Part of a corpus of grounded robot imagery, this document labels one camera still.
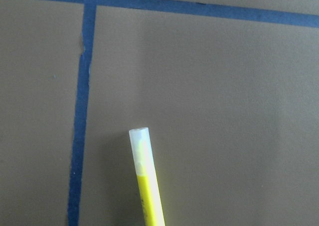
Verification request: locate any yellow highlighter pen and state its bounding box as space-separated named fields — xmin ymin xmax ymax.
xmin=129 ymin=127 xmax=165 ymax=226

